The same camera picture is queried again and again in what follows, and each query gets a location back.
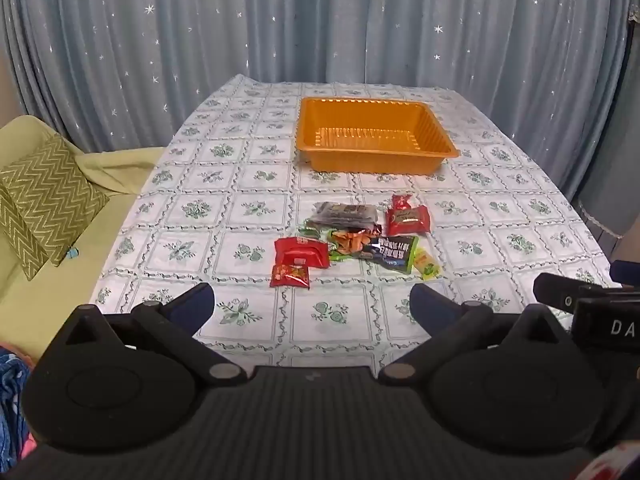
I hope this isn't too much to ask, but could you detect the red white patterned clothing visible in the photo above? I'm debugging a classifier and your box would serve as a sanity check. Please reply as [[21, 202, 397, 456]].
[[574, 439, 640, 480]]

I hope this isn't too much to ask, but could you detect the floral checked tablecloth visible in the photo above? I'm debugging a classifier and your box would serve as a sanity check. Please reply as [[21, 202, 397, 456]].
[[92, 74, 618, 368]]

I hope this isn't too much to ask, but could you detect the red snack packet white logo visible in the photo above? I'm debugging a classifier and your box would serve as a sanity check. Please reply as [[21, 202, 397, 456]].
[[274, 237, 330, 268]]

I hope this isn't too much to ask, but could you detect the grey translucent snack packet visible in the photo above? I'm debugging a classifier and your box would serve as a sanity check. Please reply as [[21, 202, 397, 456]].
[[307, 202, 379, 231]]

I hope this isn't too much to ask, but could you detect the blue patterned cloth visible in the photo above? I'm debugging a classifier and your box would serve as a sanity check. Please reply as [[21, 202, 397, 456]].
[[0, 344, 35, 476]]

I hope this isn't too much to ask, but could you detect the small green yellow snack packet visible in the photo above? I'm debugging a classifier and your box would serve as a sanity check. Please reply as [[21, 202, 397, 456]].
[[412, 247, 444, 281]]

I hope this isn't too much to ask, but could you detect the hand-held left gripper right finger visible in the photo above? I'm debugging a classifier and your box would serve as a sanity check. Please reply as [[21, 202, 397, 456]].
[[377, 283, 581, 386]]

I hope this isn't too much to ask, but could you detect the green zigzag cushion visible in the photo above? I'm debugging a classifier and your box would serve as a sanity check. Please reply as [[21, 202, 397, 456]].
[[0, 135, 111, 281]]

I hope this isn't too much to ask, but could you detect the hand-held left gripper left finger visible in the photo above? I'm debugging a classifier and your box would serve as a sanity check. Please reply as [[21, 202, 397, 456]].
[[44, 282, 247, 388]]

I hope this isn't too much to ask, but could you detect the orange plastic tray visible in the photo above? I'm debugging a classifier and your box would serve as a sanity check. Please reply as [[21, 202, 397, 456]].
[[294, 97, 461, 176]]

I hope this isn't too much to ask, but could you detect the pale yellow sofa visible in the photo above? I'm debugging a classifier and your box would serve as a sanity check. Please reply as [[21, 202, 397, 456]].
[[0, 115, 168, 363]]

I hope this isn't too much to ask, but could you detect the orange snack packet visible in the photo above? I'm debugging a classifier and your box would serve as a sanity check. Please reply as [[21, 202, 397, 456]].
[[331, 227, 385, 257]]

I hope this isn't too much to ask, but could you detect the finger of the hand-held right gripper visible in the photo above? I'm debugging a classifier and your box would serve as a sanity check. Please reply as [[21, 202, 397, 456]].
[[610, 260, 640, 289], [533, 272, 624, 319]]

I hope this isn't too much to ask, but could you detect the blue star-patterned curtain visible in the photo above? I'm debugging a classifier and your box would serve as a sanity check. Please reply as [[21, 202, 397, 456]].
[[0, 0, 635, 202]]

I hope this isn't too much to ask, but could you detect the small red yellow snack packet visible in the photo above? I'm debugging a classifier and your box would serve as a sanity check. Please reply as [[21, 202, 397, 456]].
[[270, 263, 311, 290]]

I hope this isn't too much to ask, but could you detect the red snack packet brown label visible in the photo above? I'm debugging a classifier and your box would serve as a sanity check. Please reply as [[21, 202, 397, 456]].
[[384, 193, 431, 237]]

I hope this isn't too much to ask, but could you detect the blue curtain with lace trim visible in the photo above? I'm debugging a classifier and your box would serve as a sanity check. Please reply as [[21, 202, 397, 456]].
[[572, 0, 640, 241]]

